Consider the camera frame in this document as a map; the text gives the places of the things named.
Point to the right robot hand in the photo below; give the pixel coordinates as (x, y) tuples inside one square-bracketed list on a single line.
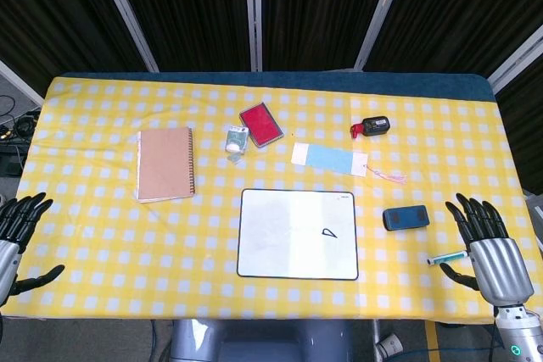
[(492, 252)]

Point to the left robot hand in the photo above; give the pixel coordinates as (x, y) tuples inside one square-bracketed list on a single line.
[(12, 218)]

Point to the dark blue eraser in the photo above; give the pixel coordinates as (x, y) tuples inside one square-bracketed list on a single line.
[(406, 217)]

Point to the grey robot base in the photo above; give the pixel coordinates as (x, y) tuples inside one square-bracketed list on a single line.
[(259, 341)]

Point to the green white marker pen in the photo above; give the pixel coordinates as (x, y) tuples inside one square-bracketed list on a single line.
[(445, 257)]

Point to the yellow white checkered tablecloth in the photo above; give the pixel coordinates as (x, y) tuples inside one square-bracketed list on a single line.
[(127, 252)]

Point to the brown spiral notebook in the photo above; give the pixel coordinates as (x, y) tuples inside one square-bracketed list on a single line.
[(164, 164)]

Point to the black bottle red cap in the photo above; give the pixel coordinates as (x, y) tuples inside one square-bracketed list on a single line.
[(371, 126)]

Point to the blue white bookmark with tassel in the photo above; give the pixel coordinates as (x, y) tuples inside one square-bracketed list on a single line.
[(328, 159)]

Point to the small green white packet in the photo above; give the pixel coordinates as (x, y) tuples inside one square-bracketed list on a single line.
[(236, 140)]

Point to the red ink stamp pad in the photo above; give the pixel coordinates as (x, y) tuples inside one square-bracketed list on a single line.
[(260, 124)]

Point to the black folding screen panels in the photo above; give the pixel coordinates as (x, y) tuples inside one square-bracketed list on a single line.
[(318, 10)]

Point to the white whiteboard black frame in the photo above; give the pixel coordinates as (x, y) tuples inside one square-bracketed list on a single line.
[(292, 239)]

